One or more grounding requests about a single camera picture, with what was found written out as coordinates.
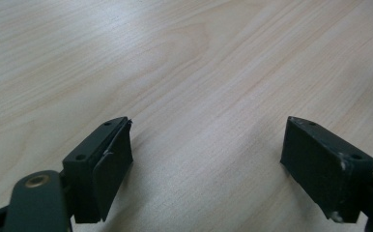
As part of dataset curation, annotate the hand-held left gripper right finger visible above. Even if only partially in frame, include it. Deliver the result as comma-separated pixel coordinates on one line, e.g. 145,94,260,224
280,115,373,224

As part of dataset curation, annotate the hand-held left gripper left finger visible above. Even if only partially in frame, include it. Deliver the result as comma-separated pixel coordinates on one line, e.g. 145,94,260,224
62,116,134,224

